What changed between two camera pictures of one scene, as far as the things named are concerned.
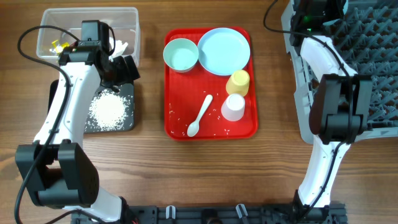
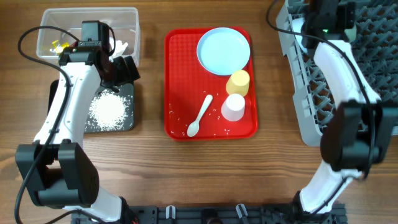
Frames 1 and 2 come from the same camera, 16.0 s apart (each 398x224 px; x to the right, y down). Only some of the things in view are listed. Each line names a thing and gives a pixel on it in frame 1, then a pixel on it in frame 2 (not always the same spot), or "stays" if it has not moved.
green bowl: [181, 55] to [351, 33]
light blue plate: [223, 51] stays
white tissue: [119, 47] stays
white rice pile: [107, 111] stays
